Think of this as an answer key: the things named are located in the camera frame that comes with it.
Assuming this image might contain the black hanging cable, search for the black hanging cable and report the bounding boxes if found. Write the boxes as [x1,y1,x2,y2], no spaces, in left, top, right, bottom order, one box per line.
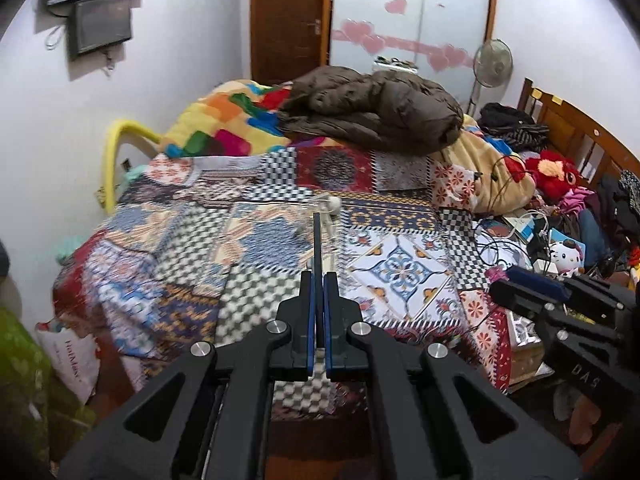
[46,24,117,77]

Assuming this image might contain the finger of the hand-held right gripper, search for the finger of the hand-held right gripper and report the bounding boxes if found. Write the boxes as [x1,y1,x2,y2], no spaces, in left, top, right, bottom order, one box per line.
[490,281,613,346]
[506,265,638,328]

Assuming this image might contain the thin dark strip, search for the thin dark strip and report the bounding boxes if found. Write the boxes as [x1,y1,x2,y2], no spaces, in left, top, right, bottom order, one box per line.
[312,212,324,351]

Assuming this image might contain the red heart headband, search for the red heart headband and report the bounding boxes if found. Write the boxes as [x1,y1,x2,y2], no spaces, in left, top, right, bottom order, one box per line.
[487,152,532,211]

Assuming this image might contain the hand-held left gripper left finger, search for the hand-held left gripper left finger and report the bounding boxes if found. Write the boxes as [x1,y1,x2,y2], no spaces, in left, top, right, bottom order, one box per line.
[60,271,318,480]

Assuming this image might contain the wooden bed headboard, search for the wooden bed headboard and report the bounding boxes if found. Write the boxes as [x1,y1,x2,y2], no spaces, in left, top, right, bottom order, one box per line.
[517,77,640,201]

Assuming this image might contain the dark clothes pile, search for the dark clothes pile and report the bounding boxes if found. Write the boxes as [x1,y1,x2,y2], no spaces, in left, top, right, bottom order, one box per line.
[580,170,640,281]

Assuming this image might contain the yellow curved tube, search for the yellow curved tube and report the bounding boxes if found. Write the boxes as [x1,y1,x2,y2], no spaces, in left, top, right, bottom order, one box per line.
[102,119,163,216]

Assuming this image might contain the small black wall monitor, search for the small black wall monitor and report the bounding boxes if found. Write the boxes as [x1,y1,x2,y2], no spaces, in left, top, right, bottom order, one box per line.
[67,0,133,61]

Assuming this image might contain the brown wooden door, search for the brown wooden door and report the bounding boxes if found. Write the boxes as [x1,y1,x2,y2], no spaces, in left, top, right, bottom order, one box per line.
[250,0,334,86]

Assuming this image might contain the tangled white cables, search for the tangled white cables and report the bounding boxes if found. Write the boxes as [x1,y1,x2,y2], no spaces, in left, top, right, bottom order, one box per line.
[472,210,548,273]

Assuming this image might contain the pink heart stickers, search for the pink heart stickers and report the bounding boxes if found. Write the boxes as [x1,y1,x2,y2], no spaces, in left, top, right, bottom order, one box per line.
[332,0,476,73]

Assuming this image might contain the brown down jacket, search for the brown down jacket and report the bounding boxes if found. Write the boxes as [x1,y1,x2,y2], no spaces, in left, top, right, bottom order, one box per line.
[277,66,466,156]

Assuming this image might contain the white cat plush toy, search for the white cat plush toy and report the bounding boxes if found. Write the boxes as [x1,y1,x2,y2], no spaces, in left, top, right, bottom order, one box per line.
[550,240,587,277]

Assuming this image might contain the red plush toy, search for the red plush toy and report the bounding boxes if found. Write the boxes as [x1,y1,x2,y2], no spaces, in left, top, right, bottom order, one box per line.
[525,150,583,202]

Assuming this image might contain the white printed plastic bag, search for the white printed plastic bag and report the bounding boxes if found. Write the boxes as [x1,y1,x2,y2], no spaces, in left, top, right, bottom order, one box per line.
[35,320,101,403]

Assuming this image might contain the person's right hand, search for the person's right hand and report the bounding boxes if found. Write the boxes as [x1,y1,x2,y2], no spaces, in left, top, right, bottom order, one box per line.
[552,382,603,448]

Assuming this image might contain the yellow cartoon blanket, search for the yellow cartoon blanket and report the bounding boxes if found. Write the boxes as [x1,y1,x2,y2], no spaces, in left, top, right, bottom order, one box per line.
[432,115,537,213]

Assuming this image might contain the patchwork printed blanket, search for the patchwork printed blanket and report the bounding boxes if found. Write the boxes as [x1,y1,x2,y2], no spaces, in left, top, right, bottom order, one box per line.
[52,145,516,411]

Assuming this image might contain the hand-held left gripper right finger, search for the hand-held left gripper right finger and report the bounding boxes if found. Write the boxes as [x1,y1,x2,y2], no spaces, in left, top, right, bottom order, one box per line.
[324,271,583,480]

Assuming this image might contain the colourful block blanket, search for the colourful block blanket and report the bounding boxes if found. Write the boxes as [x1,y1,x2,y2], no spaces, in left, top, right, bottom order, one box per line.
[160,80,296,158]

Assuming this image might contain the green fuzzy cloth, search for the green fuzzy cloth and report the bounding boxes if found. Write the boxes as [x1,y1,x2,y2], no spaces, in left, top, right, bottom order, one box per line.
[0,305,96,480]

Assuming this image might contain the standing electric fan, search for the standing electric fan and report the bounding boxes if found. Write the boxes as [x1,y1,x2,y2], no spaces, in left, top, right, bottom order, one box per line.
[467,39,513,116]

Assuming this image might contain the frosted sliding wardrobe door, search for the frosted sliding wardrobe door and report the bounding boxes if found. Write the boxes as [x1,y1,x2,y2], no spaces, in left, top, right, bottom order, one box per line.
[330,0,431,68]
[420,0,497,106]

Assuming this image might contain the black striped bag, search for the black striped bag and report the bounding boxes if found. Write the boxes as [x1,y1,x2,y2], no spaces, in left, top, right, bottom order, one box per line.
[480,102,551,151]

